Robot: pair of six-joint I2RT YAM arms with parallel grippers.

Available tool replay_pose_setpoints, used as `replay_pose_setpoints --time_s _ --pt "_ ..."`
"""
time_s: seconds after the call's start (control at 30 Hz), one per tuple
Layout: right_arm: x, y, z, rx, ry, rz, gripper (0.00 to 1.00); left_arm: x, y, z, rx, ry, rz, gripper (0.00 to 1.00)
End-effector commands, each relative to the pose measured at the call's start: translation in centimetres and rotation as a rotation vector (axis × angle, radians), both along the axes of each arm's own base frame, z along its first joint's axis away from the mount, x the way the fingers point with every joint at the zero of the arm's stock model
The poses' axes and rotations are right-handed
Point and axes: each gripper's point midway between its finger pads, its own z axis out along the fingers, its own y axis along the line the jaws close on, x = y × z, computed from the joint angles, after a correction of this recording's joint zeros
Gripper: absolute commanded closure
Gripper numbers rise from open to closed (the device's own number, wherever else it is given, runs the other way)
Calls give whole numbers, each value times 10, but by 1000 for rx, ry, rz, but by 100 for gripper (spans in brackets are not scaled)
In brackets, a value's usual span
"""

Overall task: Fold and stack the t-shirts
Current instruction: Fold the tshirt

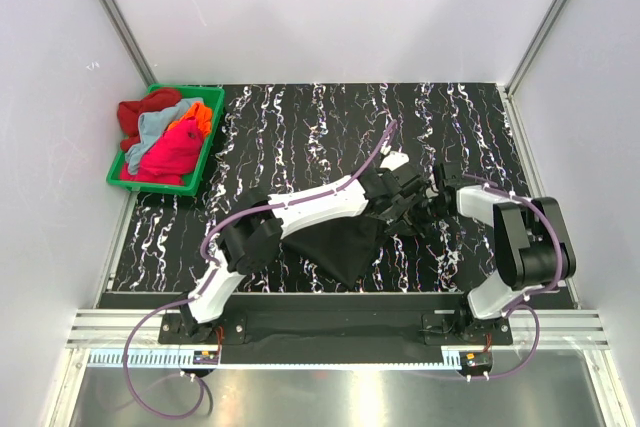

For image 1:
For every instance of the right corner frame post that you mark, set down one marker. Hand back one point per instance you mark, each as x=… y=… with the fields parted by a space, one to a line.
x=543 y=31

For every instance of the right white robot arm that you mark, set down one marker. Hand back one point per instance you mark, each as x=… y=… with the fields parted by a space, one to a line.
x=532 y=253

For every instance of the aluminium rail profile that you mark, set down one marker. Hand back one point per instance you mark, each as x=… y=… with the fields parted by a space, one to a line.
x=559 y=329

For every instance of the black marbled table mat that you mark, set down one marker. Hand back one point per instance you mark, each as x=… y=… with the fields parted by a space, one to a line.
x=286 y=138

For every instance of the black t shirt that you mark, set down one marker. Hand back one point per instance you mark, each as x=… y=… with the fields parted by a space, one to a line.
x=342 y=248

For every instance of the light blue t shirt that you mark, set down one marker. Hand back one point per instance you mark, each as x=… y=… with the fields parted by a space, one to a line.
x=151 y=126

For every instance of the left corner frame post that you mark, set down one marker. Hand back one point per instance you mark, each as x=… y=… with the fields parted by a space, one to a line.
x=128 y=40

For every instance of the dark red t shirt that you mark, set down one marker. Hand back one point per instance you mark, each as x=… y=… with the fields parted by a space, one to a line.
x=129 y=112

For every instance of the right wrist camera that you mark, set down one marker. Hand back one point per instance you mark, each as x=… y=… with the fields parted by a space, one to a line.
x=449 y=176

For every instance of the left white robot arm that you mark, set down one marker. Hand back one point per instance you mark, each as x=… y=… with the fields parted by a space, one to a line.
x=250 y=238

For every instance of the corner frame post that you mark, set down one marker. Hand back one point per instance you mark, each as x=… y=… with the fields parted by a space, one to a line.
x=543 y=31
x=128 y=40

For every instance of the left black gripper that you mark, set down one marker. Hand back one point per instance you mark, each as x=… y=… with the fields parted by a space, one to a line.
x=390 y=215

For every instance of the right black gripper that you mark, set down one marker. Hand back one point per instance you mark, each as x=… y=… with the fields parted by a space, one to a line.
x=415 y=209

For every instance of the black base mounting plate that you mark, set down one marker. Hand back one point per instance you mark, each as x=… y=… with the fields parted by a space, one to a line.
x=322 y=329

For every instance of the orange t shirt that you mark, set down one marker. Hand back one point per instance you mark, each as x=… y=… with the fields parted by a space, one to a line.
x=202 y=114

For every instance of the magenta t shirt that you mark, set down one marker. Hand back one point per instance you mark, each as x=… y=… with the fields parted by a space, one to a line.
x=172 y=157

